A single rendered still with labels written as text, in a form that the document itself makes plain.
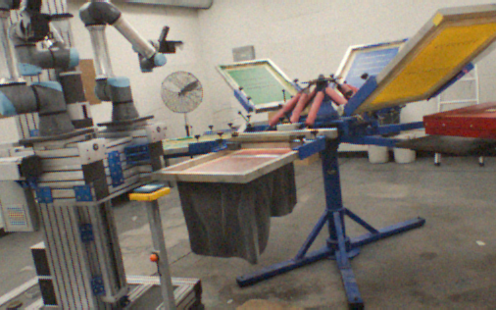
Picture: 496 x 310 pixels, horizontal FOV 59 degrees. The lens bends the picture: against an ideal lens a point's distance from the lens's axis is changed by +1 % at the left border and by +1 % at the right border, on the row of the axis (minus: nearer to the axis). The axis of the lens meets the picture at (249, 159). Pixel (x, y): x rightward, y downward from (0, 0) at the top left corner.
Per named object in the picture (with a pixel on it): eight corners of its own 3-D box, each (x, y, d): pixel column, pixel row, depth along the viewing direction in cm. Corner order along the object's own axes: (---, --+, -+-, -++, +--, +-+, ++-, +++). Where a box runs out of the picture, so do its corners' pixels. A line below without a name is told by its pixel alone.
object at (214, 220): (257, 267, 204) (244, 178, 197) (186, 255, 231) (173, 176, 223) (260, 264, 207) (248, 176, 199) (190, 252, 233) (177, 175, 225)
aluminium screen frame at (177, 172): (245, 182, 186) (244, 174, 185) (151, 180, 220) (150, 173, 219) (323, 146, 249) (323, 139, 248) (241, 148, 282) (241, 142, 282)
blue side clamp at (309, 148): (301, 160, 224) (299, 146, 223) (292, 160, 227) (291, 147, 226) (325, 148, 248) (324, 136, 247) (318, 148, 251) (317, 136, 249)
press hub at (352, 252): (354, 265, 308) (335, 72, 284) (305, 258, 331) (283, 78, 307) (372, 244, 339) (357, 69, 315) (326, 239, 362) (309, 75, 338)
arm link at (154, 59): (106, -12, 225) (172, 56, 254) (97, -7, 233) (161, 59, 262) (93, 4, 221) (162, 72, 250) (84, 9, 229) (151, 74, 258)
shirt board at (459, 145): (530, 151, 207) (530, 134, 206) (471, 169, 191) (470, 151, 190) (350, 135, 327) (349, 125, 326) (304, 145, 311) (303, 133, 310)
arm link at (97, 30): (107, 102, 239) (86, -3, 229) (94, 103, 250) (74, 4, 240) (126, 99, 247) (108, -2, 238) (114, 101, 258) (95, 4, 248)
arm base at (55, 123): (30, 137, 192) (24, 115, 190) (57, 131, 205) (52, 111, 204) (57, 134, 186) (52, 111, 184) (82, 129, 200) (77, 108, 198)
